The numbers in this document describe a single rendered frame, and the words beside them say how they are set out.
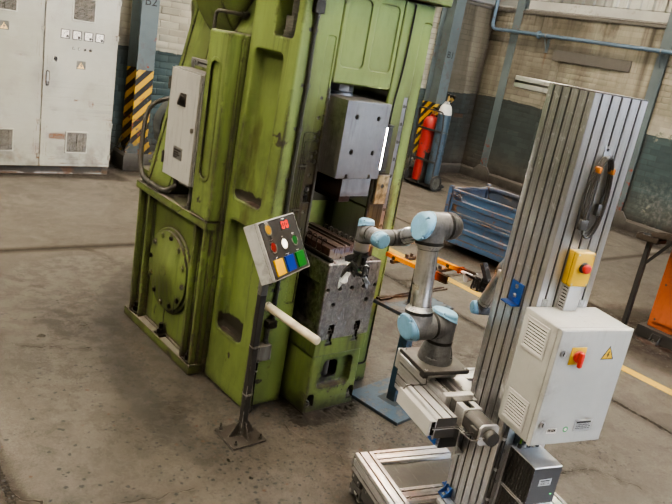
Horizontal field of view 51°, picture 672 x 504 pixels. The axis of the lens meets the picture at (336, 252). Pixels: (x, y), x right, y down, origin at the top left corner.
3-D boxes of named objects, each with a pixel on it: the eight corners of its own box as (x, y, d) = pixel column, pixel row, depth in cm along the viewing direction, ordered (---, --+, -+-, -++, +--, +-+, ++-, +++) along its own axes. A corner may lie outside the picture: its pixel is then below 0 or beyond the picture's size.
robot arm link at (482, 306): (507, 263, 340) (470, 319, 376) (528, 266, 342) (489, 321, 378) (503, 245, 347) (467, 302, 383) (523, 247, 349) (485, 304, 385)
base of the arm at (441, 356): (458, 366, 297) (463, 345, 294) (428, 367, 291) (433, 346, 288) (440, 350, 310) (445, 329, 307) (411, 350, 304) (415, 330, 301)
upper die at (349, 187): (367, 196, 375) (370, 179, 372) (339, 196, 362) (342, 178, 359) (320, 176, 405) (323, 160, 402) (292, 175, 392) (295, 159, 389)
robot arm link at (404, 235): (475, 210, 285) (403, 226, 326) (454, 209, 279) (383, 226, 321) (477, 238, 284) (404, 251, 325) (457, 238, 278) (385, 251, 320)
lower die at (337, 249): (355, 258, 385) (358, 243, 383) (327, 260, 373) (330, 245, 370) (310, 234, 415) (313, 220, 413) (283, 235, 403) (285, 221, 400)
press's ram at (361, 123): (389, 179, 381) (403, 105, 369) (335, 178, 356) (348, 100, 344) (341, 160, 411) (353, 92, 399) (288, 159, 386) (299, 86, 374)
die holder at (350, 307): (367, 332, 404) (382, 259, 390) (316, 341, 379) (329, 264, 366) (310, 295, 443) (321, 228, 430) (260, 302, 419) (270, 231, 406)
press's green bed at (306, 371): (352, 402, 417) (366, 332, 404) (302, 416, 394) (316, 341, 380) (298, 361, 457) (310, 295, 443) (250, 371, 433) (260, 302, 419)
